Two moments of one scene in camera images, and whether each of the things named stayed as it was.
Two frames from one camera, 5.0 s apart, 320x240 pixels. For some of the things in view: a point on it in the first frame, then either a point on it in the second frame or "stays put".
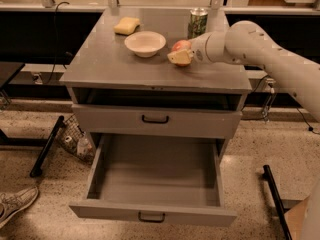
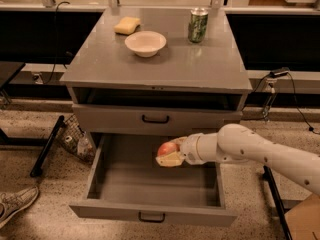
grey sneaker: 10,203 stays put
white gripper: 199,49 → 189,149
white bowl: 145,43 stays put
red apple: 182,45 → 167,148
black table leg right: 267,175 stays put
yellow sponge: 126,25 stays put
